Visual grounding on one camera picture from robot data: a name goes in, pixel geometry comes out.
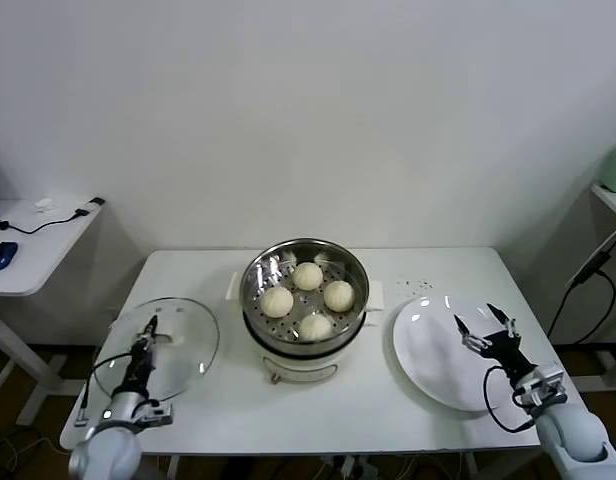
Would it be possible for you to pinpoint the white shelf desk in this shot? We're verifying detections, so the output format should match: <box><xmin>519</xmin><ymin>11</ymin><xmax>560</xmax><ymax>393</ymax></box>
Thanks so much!
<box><xmin>590</xmin><ymin>182</ymin><xmax>616</xmax><ymax>224</ymax></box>

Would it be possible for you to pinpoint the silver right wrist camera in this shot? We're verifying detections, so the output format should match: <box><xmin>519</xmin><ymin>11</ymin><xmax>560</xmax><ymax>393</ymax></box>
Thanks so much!
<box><xmin>518</xmin><ymin>363</ymin><xmax>569</xmax><ymax>409</ymax></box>

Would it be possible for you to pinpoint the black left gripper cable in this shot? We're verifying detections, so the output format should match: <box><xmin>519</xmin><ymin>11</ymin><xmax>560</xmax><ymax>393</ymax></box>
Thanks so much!
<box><xmin>77</xmin><ymin>352</ymin><xmax>137</xmax><ymax>426</ymax></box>

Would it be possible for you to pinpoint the black power cable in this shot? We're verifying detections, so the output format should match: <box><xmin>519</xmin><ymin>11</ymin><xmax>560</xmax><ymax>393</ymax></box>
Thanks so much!
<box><xmin>546</xmin><ymin>269</ymin><xmax>616</xmax><ymax>346</ymax></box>

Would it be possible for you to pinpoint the glass pot lid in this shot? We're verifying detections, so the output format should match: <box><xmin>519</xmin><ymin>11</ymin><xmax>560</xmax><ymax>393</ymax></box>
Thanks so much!
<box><xmin>91</xmin><ymin>297</ymin><xmax>222</xmax><ymax>401</ymax></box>

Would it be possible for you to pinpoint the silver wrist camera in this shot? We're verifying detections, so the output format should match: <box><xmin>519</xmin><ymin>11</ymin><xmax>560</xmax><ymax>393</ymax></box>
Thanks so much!
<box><xmin>518</xmin><ymin>363</ymin><xmax>569</xmax><ymax>409</ymax></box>
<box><xmin>137</xmin><ymin>402</ymin><xmax>176</xmax><ymax>427</ymax></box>

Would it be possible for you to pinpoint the white side desk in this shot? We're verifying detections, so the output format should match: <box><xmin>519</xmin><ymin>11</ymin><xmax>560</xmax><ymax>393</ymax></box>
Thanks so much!
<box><xmin>0</xmin><ymin>199</ymin><xmax>105</xmax><ymax>426</ymax></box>

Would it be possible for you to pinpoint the black power adapter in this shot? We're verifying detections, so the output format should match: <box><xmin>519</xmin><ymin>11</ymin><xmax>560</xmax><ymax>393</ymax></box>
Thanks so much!
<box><xmin>569</xmin><ymin>249</ymin><xmax>614</xmax><ymax>289</ymax></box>

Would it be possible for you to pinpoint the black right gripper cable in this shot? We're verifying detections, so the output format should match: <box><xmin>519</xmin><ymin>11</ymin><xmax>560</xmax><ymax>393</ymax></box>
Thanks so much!
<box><xmin>481</xmin><ymin>366</ymin><xmax>538</xmax><ymax>434</ymax></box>

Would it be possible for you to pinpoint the white steamed baozi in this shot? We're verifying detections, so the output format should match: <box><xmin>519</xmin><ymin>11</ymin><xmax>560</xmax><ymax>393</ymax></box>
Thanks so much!
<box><xmin>292</xmin><ymin>261</ymin><xmax>324</xmax><ymax>291</ymax></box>
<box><xmin>298</xmin><ymin>313</ymin><xmax>334</xmax><ymax>342</ymax></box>
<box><xmin>260</xmin><ymin>286</ymin><xmax>295</xmax><ymax>319</ymax></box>
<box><xmin>322</xmin><ymin>279</ymin><xmax>356</xmax><ymax>312</ymax></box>

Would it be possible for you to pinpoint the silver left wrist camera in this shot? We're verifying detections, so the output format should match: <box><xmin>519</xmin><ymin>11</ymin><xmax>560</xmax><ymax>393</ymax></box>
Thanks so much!
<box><xmin>137</xmin><ymin>402</ymin><xmax>176</xmax><ymax>427</ymax></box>

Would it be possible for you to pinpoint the black desk cable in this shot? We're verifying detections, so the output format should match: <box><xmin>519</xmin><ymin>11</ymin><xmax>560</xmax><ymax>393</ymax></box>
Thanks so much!
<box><xmin>0</xmin><ymin>208</ymin><xmax>93</xmax><ymax>236</ymax></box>

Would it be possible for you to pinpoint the stainless steel steamer basket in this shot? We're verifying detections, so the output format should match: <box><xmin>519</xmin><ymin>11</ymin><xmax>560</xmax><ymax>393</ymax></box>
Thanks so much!
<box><xmin>240</xmin><ymin>238</ymin><xmax>372</xmax><ymax>352</ymax></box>

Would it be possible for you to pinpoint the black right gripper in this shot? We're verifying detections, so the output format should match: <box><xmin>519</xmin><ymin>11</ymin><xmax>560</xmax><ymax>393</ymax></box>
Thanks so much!
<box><xmin>452</xmin><ymin>302</ymin><xmax>534</xmax><ymax>386</ymax></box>

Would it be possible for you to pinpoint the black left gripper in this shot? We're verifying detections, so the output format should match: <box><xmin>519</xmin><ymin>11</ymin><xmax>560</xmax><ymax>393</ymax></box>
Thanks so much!
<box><xmin>123</xmin><ymin>314</ymin><xmax>160</xmax><ymax>396</ymax></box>

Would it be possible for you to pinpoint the white round plate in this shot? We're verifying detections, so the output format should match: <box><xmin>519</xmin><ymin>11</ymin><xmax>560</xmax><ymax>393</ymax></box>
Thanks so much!
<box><xmin>391</xmin><ymin>295</ymin><xmax>520</xmax><ymax>413</ymax></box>

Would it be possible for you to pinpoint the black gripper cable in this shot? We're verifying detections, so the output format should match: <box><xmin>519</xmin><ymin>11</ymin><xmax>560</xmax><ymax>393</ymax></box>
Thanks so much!
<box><xmin>77</xmin><ymin>352</ymin><xmax>137</xmax><ymax>426</ymax></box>
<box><xmin>481</xmin><ymin>366</ymin><xmax>538</xmax><ymax>434</ymax></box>

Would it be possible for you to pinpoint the cream electric cooking pot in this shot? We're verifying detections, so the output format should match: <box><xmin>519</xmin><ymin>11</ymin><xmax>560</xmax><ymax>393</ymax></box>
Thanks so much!
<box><xmin>225</xmin><ymin>272</ymin><xmax>387</xmax><ymax>386</ymax></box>

